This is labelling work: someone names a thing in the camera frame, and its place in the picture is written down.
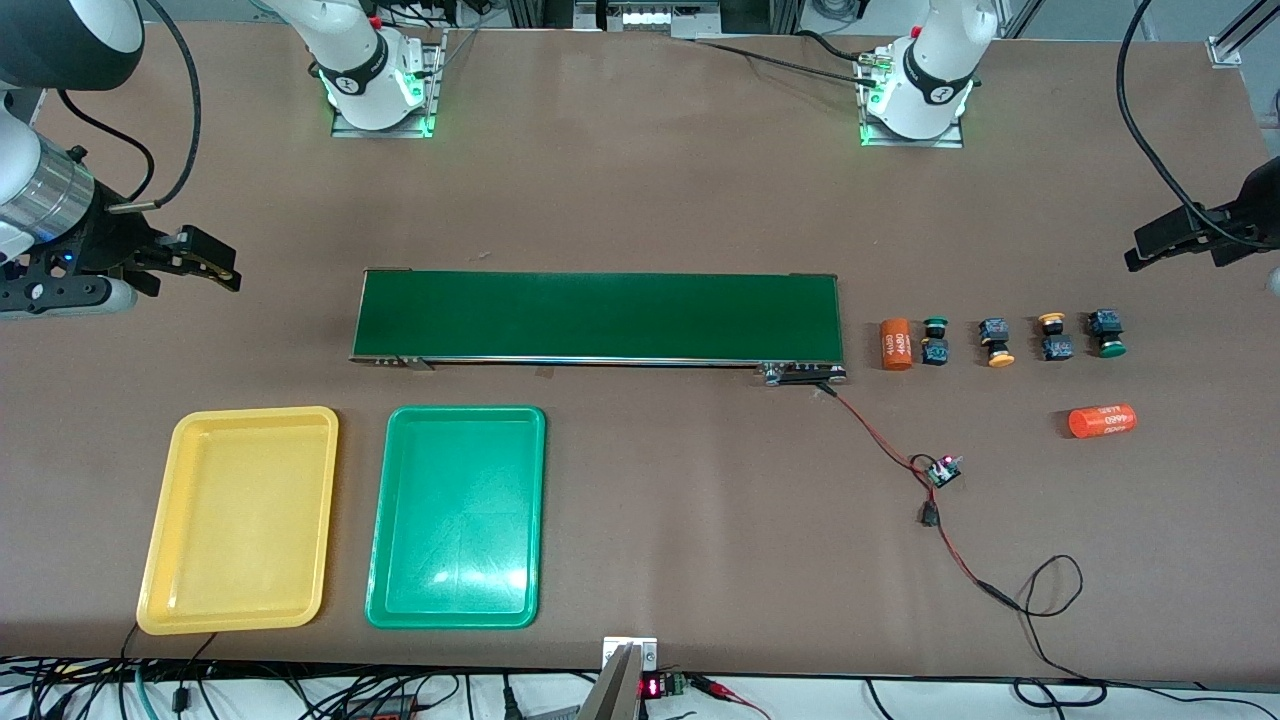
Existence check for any black cable across table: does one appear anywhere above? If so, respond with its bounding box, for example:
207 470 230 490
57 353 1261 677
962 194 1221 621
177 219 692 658
690 30 886 89

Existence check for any green belt conveyor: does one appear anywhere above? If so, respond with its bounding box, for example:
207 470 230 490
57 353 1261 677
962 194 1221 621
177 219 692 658
349 268 849 387

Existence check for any aluminium frame rack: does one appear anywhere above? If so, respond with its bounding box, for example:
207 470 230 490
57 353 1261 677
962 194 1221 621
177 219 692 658
505 0 801 41

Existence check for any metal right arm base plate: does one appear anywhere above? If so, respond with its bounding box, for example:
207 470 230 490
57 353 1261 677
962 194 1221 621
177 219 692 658
330 28 448 139

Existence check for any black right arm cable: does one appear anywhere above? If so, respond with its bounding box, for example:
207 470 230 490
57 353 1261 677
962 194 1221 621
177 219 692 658
58 0 204 214

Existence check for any yellow mushroom push button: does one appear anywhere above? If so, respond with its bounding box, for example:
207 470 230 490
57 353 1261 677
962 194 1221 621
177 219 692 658
978 318 1016 368
1037 313 1075 362

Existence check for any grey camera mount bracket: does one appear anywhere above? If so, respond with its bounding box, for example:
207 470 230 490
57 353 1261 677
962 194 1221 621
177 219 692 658
575 636 659 720

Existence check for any red alligator clip lead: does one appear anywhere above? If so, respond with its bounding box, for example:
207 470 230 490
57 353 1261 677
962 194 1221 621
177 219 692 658
690 675 771 720

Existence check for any aluminium corner profile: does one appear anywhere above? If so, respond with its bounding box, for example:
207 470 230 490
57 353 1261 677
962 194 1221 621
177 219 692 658
1208 0 1280 69

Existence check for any white lit device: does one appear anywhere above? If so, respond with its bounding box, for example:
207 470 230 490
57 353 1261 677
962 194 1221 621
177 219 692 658
598 0 723 33

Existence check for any black cable with plug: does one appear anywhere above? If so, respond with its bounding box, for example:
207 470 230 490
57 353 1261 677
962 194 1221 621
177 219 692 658
172 633 217 713

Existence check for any green plastic tray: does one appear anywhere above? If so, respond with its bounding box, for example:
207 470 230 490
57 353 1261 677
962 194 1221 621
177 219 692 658
365 405 547 630

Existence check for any red black wire pair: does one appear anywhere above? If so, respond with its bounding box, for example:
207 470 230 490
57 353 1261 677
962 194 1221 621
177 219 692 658
815 383 1021 611

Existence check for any thin black looped cable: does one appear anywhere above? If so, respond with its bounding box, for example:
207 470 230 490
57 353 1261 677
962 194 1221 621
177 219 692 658
1012 555 1111 711

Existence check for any yellow plastic tray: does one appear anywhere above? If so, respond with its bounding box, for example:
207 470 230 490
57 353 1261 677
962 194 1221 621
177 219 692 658
136 406 340 636

